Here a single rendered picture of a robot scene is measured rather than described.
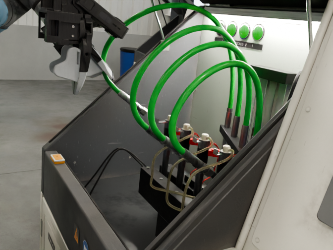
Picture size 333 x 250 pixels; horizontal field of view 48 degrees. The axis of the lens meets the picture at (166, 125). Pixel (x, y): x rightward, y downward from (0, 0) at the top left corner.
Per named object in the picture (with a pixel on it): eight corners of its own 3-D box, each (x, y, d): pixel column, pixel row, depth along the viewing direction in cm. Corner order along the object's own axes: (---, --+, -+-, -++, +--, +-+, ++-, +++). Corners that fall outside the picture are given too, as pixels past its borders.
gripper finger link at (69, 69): (50, 94, 70) (51, 44, 67) (81, 93, 73) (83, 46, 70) (54, 97, 67) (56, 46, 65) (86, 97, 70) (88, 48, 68)
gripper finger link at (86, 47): (73, 69, 71) (75, 22, 68) (82, 69, 72) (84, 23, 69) (81, 73, 67) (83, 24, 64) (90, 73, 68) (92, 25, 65)
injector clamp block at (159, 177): (136, 214, 109) (140, 165, 105) (165, 208, 114) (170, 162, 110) (201, 289, 81) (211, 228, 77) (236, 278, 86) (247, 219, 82)
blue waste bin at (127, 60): (112, 85, 745) (114, 46, 724) (138, 85, 778) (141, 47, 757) (125, 92, 697) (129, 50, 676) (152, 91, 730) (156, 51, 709)
